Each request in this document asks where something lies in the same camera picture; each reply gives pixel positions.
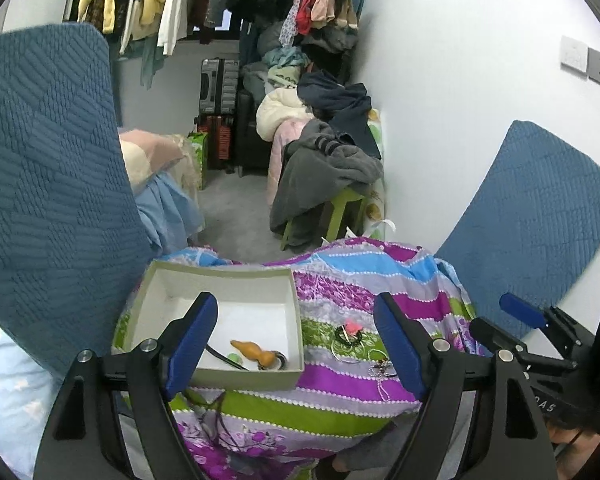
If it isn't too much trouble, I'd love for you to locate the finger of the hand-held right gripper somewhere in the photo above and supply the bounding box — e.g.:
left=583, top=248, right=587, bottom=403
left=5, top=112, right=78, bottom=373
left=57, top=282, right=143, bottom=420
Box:
left=469, top=316, right=578, bottom=373
left=499, top=292, right=596, bottom=356

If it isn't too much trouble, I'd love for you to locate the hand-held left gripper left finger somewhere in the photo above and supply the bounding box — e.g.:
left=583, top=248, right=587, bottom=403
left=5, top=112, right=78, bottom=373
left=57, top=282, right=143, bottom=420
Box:
left=32, top=291, right=220, bottom=480

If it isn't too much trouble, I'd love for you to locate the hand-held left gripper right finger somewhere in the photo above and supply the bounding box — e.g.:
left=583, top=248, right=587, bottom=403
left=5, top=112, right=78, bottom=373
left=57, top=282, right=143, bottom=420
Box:
left=372, top=291, right=560, bottom=480

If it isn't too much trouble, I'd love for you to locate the grey cardboard box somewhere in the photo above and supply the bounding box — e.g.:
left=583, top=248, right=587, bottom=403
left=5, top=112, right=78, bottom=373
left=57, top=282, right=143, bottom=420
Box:
left=122, top=260, right=306, bottom=392

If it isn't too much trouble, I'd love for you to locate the person's right hand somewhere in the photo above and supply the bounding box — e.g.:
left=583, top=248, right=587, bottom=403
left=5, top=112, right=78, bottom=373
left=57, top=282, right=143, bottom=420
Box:
left=550, top=422, right=600, bottom=480

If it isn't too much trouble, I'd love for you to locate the silver bangle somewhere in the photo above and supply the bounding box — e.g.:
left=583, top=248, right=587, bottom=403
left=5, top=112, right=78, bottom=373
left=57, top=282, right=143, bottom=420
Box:
left=331, top=340, right=368, bottom=363

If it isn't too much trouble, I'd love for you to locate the striped floral cloth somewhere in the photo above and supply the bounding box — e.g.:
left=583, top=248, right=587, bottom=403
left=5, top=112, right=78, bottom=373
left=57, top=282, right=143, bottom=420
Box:
left=111, top=237, right=478, bottom=480

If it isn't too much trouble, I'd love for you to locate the person's right leg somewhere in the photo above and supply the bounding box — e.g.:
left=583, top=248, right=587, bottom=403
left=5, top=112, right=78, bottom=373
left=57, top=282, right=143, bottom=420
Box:
left=330, top=410, right=431, bottom=480

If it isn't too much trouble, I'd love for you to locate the blue quilted cushion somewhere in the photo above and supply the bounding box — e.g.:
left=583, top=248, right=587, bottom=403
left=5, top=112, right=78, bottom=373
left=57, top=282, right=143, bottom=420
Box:
left=0, top=22, right=156, bottom=383
left=435, top=120, right=600, bottom=341

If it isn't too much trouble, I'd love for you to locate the white tote bag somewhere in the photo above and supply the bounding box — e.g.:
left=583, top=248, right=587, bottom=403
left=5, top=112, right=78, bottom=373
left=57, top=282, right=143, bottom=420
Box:
left=345, top=217, right=398, bottom=241

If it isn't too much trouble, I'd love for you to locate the blue bed skirt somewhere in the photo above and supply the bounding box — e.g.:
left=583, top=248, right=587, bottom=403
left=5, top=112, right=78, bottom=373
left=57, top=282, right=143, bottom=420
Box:
left=132, top=170, right=206, bottom=253

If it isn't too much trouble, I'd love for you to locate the green plastic stool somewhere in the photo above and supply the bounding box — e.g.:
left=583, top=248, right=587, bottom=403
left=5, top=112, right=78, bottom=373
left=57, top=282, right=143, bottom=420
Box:
left=280, top=187, right=376, bottom=251

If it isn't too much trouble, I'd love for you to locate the clear plastic wrapped quilt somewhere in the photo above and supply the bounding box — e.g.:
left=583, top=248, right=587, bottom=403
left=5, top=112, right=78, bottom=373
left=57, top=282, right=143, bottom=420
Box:
left=167, top=132, right=206, bottom=191

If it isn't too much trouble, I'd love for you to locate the green shopping bag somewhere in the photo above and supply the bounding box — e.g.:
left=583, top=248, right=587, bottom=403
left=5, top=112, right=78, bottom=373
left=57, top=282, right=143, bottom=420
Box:
left=187, top=130, right=211, bottom=191

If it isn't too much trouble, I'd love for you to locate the pink beige pillow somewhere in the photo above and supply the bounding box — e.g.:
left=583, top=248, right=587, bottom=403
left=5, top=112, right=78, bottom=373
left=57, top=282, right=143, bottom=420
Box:
left=119, top=129, right=186, bottom=193

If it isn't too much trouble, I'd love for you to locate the pink quilted garment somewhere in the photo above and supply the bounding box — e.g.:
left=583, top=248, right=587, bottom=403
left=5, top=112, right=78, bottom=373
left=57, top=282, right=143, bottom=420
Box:
left=266, top=120, right=311, bottom=206

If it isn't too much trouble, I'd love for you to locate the red suitcase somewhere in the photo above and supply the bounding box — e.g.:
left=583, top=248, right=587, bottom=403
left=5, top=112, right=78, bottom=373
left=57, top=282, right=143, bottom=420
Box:
left=197, top=114, right=238, bottom=171

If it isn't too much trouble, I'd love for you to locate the navy garment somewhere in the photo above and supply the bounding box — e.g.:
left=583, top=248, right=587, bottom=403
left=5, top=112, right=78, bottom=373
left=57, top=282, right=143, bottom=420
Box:
left=296, top=71, right=381, bottom=158

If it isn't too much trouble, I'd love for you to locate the cream down jacket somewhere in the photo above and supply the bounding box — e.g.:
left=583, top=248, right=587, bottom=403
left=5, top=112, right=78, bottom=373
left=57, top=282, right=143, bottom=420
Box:
left=256, top=87, right=313, bottom=143

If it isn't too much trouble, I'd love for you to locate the grey suitcase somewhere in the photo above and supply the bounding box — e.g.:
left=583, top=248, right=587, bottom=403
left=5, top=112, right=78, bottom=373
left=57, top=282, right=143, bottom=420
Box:
left=200, top=57, right=241, bottom=116

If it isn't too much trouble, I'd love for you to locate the teal scarf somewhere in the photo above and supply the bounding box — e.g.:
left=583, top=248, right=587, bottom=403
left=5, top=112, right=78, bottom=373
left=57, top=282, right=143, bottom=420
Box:
left=139, top=35, right=168, bottom=88

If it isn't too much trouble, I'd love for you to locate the pile of assorted clothes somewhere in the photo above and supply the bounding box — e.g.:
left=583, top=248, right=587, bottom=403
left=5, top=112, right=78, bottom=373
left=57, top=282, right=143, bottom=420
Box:
left=242, top=22, right=356, bottom=91

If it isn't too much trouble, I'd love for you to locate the white cardigan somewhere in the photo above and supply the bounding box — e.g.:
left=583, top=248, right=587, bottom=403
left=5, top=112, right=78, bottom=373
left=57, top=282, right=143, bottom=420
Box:
left=156, top=0, right=191, bottom=56

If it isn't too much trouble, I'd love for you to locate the striped white grey sweater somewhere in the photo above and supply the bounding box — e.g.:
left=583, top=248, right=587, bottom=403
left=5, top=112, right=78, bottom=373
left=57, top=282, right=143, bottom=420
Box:
left=119, top=0, right=148, bottom=56

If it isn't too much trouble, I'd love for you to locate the hanging small laundry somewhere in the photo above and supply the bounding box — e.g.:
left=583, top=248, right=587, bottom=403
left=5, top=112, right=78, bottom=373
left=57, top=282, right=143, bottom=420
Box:
left=280, top=0, right=361, bottom=51

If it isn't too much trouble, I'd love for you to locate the pale yellow hoodie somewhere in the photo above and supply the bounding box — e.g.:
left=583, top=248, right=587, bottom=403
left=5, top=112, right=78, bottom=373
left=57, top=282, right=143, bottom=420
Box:
left=130, top=0, right=168, bottom=41

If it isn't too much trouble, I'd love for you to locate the pink flower hair tie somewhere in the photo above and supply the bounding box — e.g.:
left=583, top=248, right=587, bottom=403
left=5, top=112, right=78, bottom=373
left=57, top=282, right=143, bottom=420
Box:
left=336, top=322, right=363, bottom=345

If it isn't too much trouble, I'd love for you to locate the white wall switch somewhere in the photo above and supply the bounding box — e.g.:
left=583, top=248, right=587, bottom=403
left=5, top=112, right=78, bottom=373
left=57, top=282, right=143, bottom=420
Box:
left=560, top=35, right=590, bottom=73

